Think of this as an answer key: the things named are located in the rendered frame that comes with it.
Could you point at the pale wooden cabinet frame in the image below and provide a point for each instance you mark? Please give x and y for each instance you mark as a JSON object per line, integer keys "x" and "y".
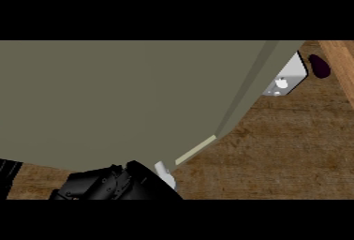
{"x": 341, "y": 65}

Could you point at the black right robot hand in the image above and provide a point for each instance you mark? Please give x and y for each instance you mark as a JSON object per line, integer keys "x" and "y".
{"x": 115, "y": 186}

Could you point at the large grey cabinet door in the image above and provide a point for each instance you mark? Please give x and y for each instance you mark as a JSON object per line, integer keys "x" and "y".
{"x": 115, "y": 100}

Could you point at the dark purple eggplant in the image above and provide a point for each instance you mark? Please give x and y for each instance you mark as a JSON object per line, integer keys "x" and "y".
{"x": 319, "y": 66}

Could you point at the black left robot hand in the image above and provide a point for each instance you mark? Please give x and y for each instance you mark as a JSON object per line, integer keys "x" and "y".
{"x": 6, "y": 178}

